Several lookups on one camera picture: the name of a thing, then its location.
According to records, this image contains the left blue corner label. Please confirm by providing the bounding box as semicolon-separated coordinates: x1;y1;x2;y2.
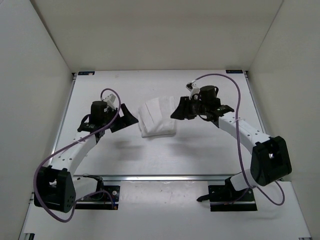
77;71;95;76

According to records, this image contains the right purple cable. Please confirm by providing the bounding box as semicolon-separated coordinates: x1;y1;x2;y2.
192;73;286;206

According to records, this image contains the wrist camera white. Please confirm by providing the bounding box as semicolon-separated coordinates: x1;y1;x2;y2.
100;93;116;110
186;80;200;100

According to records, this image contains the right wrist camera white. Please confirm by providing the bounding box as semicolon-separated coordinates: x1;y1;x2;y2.
186;80;200;100

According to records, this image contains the purple cable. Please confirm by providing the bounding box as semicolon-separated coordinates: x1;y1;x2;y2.
33;88;122;223
192;73;286;206

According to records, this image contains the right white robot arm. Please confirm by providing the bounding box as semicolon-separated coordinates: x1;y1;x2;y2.
170;83;292;200

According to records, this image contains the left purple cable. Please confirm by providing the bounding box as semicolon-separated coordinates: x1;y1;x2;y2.
33;88;122;223

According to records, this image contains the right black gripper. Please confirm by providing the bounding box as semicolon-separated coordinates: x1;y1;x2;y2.
170;97;209;121

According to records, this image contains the right blue corner label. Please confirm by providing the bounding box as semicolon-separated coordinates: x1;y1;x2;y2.
225;69;243;74

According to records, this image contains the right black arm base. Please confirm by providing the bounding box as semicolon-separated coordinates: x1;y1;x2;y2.
196;177;258;212

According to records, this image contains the blue corner label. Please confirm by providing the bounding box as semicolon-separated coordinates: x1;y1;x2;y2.
77;71;95;76
225;69;243;74

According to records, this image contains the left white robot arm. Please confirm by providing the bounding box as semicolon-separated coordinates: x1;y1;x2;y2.
34;100;138;213

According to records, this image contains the aluminium front rail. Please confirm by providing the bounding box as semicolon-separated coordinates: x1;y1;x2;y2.
72;174;283;183

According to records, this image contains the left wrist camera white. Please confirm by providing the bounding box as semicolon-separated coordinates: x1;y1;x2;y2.
100;93;116;110

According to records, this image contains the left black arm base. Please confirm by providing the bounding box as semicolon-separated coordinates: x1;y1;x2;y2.
73;174;120;211

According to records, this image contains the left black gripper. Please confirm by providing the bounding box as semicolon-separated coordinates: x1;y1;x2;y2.
103;102;139;132

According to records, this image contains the white pleated skirt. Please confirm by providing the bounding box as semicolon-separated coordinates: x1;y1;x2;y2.
137;96;177;138

